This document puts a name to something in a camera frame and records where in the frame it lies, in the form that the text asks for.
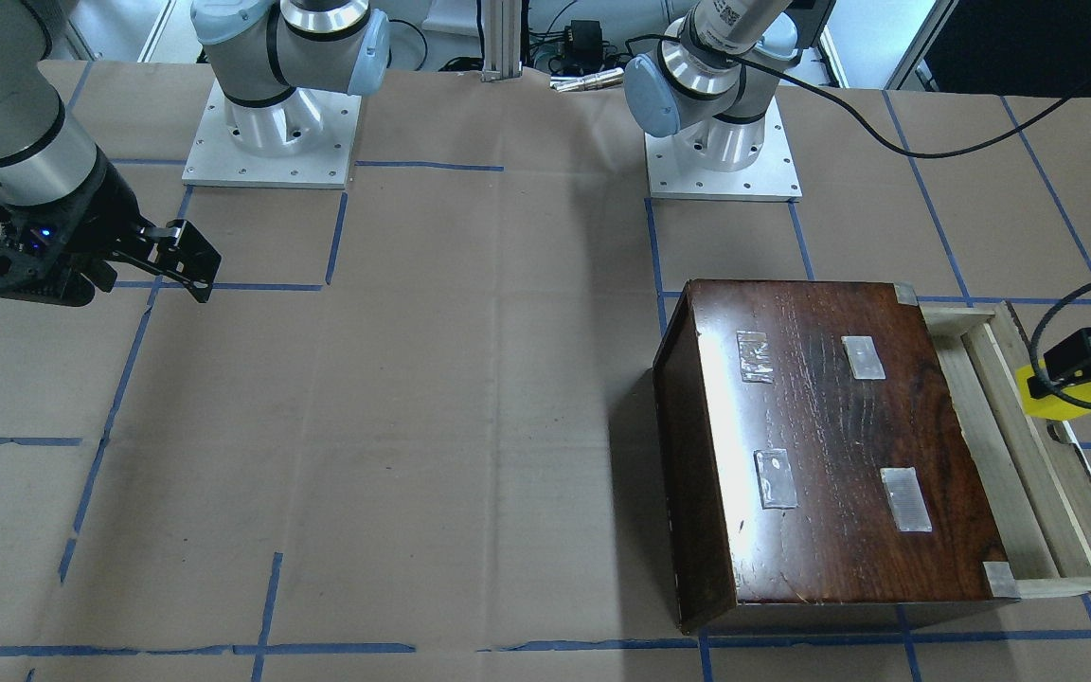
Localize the black gripper, camera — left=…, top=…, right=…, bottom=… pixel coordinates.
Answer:
left=0, top=152, right=221, bottom=307

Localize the yellow block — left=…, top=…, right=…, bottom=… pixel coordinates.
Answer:
left=1014, top=364, right=1091, bottom=422

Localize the light wooden drawer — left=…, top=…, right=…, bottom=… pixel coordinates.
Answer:
left=921, top=306, right=1091, bottom=600

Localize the dark wooden drawer cabinet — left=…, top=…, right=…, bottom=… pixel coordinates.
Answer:
left=654, top=279, right=1018, bottom=635

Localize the brown paper table cover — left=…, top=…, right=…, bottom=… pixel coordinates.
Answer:
left=0, top=62, right=1091, bottom=681

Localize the black power adapter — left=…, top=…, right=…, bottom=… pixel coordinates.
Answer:
left=559, top=19, right=606, bottom=75

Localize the white base plate, camera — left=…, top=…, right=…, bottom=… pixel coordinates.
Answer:
left=182, top=83, right=363, bottom=189
left=645, top=99, right=804, bottom=202

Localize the aluminium frame post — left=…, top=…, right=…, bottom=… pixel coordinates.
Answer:
left=479, top=0, right=528, bottom=82

